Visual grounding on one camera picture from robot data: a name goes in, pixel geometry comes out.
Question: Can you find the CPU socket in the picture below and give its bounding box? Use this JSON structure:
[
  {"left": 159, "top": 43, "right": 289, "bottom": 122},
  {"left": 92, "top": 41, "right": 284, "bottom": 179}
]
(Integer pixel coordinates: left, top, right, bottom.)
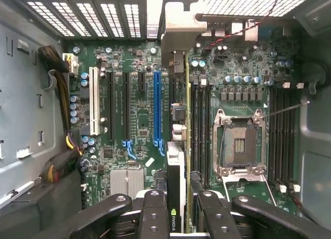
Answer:
[{"left": 212, "top": 108, "right": 267, "bottom": 183}]

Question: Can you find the white power connector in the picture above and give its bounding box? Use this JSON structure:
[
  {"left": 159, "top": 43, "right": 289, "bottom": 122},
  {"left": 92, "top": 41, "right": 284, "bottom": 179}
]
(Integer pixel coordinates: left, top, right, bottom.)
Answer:
[{"left": 62, "top": 52, "right": 80, "bottom": 77}]

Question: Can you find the metal socket cover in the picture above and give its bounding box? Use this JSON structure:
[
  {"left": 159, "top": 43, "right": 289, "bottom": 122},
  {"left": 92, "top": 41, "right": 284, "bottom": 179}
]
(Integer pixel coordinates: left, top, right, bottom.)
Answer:
[{"left": 221, "top": 173, "right": 279, "bottom": 208}]

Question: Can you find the silver chipset heatsink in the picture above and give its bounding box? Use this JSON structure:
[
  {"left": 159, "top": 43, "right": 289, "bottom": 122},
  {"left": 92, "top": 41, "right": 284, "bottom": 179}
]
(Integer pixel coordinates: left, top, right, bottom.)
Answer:
[{"left": 110, "top": 168, "right": 144, "bottom": 201}]

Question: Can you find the blue expansion slot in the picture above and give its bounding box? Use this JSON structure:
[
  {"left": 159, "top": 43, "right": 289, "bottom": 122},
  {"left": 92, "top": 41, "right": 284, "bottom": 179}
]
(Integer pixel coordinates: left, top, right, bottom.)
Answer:
[{"left": 153, "top": 70, "right": 166, "bottom": 157}]

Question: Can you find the short black expansion slot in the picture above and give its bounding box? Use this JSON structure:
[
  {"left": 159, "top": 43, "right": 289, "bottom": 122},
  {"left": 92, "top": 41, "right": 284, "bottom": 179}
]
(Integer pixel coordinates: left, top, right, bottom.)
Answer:
[{"left": 138, "top": 72, "right": 146, "bottom": 93}]

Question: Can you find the long black expansion slot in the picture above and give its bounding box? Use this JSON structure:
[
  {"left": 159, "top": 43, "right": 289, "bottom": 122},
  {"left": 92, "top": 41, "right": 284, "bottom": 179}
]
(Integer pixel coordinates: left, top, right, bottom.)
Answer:
[
  {"left": 169, "top": 77, "right": 182, "bottom": 105},
  {"left": 107, "top": 70, "right": 116, "bottom": 143},
  {"left": 122, "top": 72, "right": 137, "bottom": 159}
]

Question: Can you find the open PC case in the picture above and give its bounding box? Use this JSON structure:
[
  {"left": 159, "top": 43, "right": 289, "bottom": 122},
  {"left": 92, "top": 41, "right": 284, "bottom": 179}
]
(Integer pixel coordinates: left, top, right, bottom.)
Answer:
[{"left": 0, "top": 0, "right": 331, "bottom": 239}]

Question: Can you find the braided black yellow cable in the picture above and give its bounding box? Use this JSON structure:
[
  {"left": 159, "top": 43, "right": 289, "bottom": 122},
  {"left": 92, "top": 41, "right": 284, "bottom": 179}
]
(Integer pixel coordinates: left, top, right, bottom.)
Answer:
[{"left": 38, "top": 44, "right": 71, "bottom": 131}]

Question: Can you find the red black twisted wire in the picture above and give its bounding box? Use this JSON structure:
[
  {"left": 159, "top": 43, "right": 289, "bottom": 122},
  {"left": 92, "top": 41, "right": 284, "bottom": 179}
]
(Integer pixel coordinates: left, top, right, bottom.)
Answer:
[{"left": 204, "top": 0, "right": 282, "bottom": 50}]

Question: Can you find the white expansion slot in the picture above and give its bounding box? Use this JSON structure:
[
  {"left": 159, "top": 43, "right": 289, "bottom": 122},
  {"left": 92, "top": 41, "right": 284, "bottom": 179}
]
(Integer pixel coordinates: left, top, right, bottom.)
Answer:
[{"left": 88, "top": 66, "right": 101, "bottom": 136}]

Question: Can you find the black plastic shroud box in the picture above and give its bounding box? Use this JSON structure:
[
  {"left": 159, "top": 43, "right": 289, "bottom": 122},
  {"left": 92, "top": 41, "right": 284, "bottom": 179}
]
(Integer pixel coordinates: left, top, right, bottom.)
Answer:
[{"left": 0, "top": 181, "right": 85, "bottom": 239}]

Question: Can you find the green motherboard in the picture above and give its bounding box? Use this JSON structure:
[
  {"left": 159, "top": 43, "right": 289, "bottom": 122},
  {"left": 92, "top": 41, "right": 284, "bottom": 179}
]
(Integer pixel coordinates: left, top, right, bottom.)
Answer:
[{"left": 62, "top": 39, "right": 303, "bottom": 216}]

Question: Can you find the coloured wire bundle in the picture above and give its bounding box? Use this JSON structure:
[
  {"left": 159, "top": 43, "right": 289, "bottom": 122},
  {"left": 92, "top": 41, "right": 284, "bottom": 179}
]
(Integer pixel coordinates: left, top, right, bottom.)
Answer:
[{"left": 40, "top": 130, "right": 84, "bottom": 184}]

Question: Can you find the thin metal locking lever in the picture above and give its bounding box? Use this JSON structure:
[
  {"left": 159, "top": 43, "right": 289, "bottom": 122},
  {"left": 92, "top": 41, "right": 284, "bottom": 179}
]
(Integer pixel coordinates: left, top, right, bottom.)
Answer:
[
  {"left": 261, "top": 100, "right": 310, "bottom": 120},
  {"left": 218, "top": 119, "right": 229, "bottom": 169}
]

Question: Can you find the black RAM slot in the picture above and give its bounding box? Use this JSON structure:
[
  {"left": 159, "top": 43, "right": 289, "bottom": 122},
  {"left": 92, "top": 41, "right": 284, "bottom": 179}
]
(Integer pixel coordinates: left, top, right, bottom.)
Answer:
[
  {"left": 198, "top": 78, "right": 204, "bottom": 189},
  {"left": 208, "top": 80, "right": 214, "bottom": 189},
  {"left": 268, "top": 86, "right": 275, "bottom": 193},
  {"left": 191, "top": 80, "right": 198, "bottom": 189},
  {"left": 289, "top": 83, "right": 305, "bottom": 193},
  {"left": 275, "top": 86, "right": 283, "bottom": 193},
  {"left": 203, "top": 80, "right": 208, "bottom": 189},
  {"left": 283, "top": 82, "right": 290, "bottom": 193}
]

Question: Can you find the black red cable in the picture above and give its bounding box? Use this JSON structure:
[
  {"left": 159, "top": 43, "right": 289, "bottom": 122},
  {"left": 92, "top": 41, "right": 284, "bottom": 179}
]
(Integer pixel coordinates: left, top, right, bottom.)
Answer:
[{"left": 288, "top": 189, "right": 318, "bottom": 224}]

